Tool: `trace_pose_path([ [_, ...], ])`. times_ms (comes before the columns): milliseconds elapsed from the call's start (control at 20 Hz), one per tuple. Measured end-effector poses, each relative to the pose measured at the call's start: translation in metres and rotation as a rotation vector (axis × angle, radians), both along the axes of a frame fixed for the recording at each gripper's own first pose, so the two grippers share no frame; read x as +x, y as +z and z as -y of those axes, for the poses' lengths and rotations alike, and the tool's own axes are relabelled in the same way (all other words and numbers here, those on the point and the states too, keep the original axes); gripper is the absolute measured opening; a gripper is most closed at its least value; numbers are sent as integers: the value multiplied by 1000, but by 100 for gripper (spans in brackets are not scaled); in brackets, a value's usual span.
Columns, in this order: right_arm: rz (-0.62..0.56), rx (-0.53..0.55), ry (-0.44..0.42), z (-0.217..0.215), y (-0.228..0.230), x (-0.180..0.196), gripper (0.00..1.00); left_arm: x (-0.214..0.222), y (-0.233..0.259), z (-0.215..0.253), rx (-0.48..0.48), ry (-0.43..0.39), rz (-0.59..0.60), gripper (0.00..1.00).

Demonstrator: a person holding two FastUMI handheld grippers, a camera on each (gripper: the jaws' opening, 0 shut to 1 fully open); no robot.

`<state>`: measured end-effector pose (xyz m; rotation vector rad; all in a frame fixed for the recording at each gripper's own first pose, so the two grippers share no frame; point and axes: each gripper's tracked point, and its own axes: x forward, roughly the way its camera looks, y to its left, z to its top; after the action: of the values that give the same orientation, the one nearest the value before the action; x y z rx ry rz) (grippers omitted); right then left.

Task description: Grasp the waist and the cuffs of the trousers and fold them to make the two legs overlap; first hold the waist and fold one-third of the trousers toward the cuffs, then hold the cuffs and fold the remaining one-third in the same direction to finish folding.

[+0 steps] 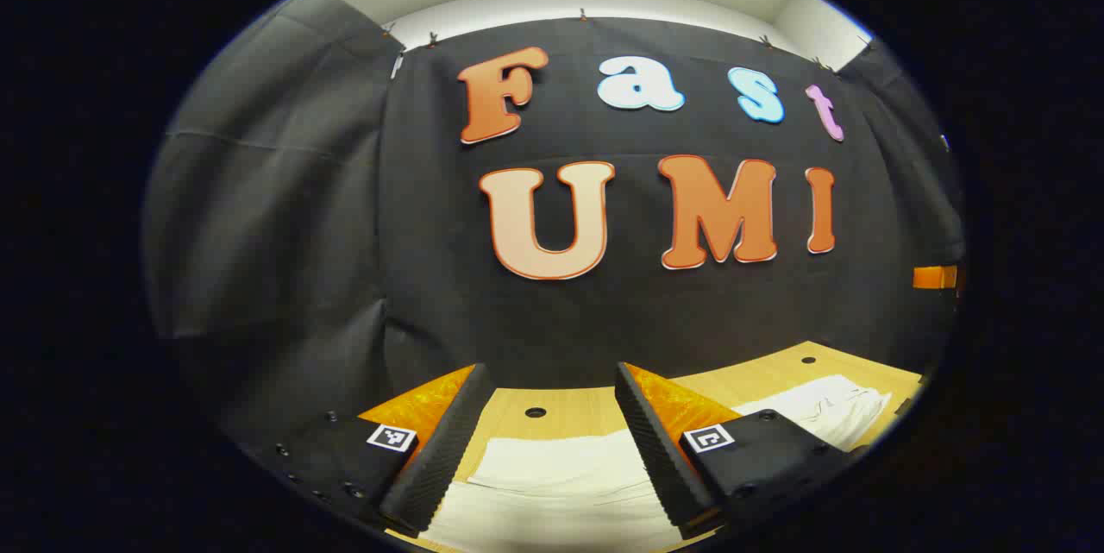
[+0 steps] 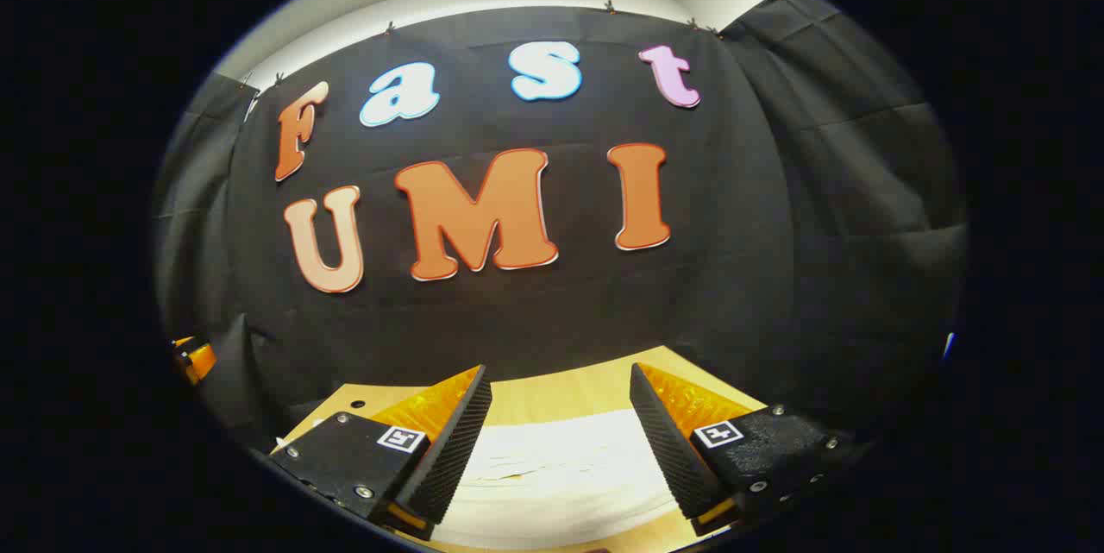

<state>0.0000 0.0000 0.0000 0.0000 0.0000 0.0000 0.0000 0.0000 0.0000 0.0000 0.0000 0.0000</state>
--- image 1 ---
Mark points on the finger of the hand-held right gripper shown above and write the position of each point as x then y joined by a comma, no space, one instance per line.
936,277

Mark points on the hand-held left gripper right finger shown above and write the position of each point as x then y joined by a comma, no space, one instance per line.
655,449

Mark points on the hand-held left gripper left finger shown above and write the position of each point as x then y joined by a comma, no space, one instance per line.
444,449

